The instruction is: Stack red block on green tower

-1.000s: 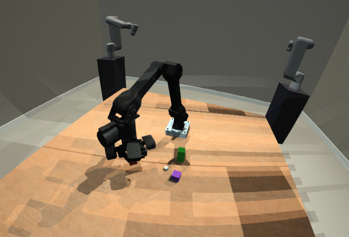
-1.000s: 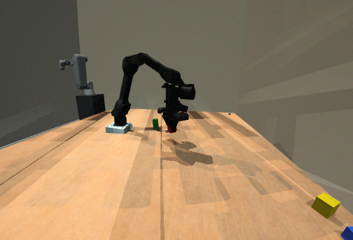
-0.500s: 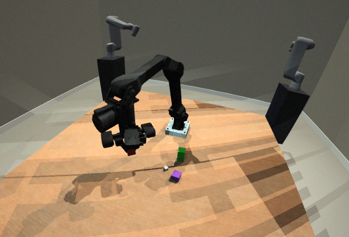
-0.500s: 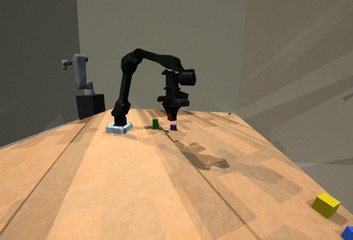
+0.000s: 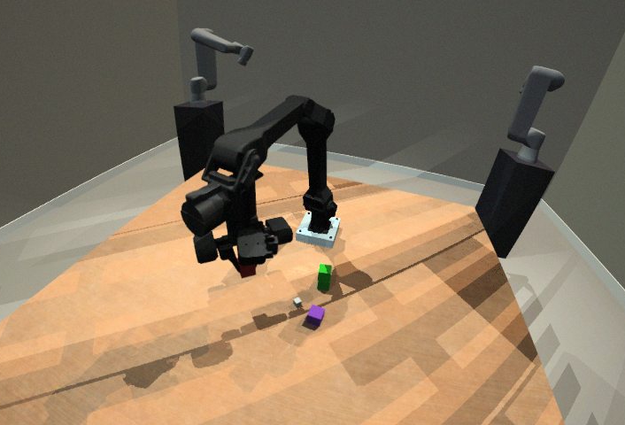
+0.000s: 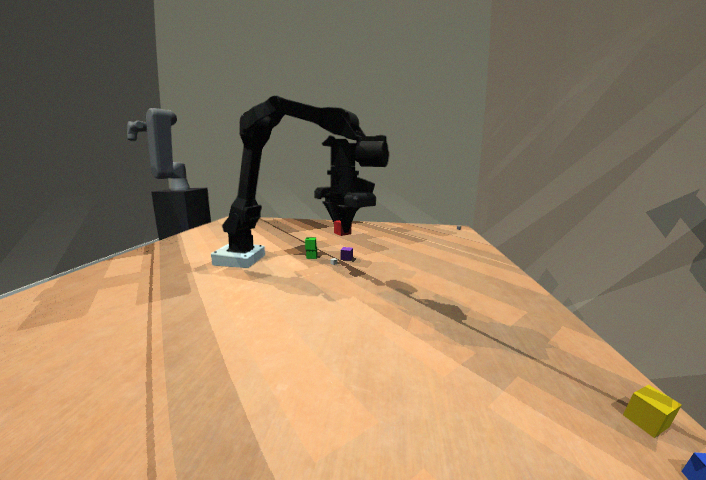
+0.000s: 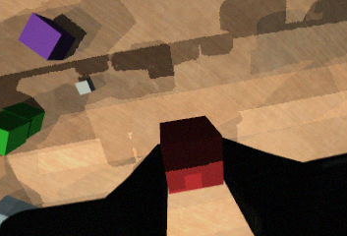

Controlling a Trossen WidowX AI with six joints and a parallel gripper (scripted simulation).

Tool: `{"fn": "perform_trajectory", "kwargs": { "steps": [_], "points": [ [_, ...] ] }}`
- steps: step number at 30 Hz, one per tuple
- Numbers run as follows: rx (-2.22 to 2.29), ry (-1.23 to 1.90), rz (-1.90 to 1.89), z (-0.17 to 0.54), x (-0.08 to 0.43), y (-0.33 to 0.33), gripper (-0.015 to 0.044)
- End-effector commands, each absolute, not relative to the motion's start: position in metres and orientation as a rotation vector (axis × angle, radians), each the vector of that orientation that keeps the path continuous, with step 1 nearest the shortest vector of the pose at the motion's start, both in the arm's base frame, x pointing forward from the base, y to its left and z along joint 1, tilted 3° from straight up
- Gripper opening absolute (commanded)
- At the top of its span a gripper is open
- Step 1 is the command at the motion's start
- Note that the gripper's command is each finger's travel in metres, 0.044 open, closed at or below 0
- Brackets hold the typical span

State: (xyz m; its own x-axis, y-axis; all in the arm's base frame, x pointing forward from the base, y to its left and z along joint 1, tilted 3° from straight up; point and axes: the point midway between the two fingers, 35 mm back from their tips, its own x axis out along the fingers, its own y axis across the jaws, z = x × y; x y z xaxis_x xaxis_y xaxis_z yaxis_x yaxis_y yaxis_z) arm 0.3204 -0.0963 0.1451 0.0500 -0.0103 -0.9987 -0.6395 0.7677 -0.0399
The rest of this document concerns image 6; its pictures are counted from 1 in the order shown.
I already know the yellow block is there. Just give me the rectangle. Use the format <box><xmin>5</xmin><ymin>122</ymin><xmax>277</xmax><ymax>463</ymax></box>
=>
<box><xmin>623</xmin><ymin>385</ymin><xmax>681</xmax><ymax>438</ymax></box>

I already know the purple cube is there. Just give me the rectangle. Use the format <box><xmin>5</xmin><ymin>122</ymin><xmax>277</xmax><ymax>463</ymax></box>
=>
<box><xmin>340</xmin><ymin>247</ymin><xmax>353</xmax><ymax>261</ymax></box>

